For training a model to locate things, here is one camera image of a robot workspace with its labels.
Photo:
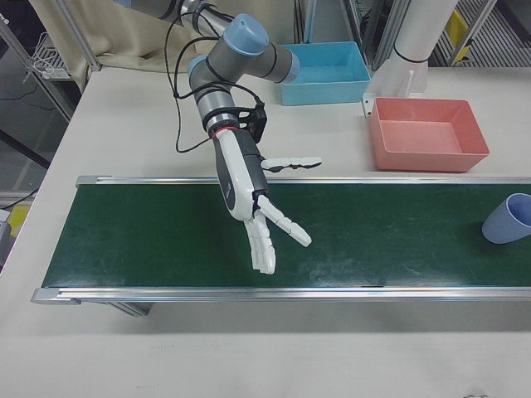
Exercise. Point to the aluminium frame post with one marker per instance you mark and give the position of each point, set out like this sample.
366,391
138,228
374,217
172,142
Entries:
85,37

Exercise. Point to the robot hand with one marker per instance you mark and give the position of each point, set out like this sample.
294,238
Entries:
236,174

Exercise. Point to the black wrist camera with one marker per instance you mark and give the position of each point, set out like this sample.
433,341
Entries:
257,120

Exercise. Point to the blue plastic box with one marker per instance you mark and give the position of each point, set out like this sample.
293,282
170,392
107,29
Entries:
323,66

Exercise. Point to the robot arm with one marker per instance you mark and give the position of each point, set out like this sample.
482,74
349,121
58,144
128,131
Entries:
245,54

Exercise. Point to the aluminium frame structure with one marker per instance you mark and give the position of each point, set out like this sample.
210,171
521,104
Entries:
309,20

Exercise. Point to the pink plastic box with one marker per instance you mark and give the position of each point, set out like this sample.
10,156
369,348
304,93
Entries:
427,137

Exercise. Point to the green belt conveyor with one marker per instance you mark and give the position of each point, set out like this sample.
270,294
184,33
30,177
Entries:
166,236

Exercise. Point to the beige curtain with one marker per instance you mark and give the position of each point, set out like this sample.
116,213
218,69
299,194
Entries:
124,33

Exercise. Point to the lilac blue cup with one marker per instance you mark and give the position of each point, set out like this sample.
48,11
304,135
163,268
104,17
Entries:
504,224

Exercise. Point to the white cylindrical pillar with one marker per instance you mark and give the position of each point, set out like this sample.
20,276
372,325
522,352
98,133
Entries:
415,33

